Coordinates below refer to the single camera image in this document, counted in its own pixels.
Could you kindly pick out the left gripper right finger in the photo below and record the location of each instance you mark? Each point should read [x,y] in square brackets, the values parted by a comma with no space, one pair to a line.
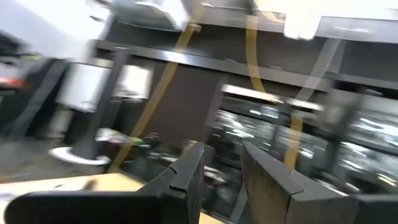
[295,202]

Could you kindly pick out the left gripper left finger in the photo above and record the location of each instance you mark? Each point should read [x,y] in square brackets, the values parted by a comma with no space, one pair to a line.
[124,208]

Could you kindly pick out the pole stand with white base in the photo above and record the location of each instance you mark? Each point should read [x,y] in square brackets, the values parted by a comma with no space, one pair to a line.
[90,124]

